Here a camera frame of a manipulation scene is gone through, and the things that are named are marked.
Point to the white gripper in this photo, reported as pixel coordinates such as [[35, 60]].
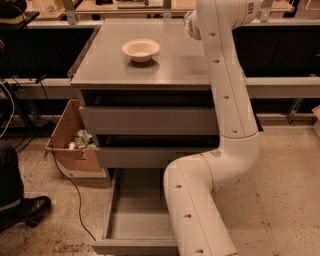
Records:
[[191, 26]]

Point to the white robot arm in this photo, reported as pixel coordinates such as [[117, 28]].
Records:
[[189, 181]]

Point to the grey drawer cabinet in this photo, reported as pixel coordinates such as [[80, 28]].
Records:
[[178, 65]]

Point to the grey top drawer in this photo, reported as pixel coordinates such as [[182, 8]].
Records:
[[149, 112]]

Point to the grey drawer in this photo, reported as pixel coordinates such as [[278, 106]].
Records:
[[149, 112], [150, 151], [137, 222]]

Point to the grey middle drawer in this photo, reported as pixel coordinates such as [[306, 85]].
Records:
[[150, 151]]

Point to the grey bottom drawer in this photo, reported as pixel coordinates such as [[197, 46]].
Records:
[[137, 222]]

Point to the white paper bowl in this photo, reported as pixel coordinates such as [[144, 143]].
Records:
[[140, 50]]

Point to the crumpled green white wrappers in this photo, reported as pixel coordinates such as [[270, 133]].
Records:
[[82, 140]]

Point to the brown cardboard box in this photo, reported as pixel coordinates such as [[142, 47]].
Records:
[[73, 161]]

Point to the dark trouser leg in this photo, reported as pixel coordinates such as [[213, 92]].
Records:
[[11, 185]]

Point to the black leather shoe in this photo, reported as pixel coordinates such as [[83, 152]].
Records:
[[25, 210]]

